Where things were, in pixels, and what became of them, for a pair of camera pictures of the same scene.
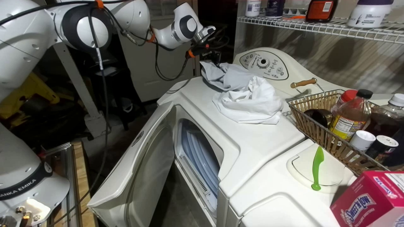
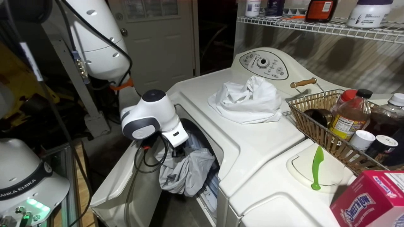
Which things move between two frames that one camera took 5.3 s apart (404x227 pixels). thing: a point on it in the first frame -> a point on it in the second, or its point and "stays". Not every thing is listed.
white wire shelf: [391, 34] stays
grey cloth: [228, 75] -> [186, 167]
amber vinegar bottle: [349, 114] stays
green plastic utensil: [317, 160] stays
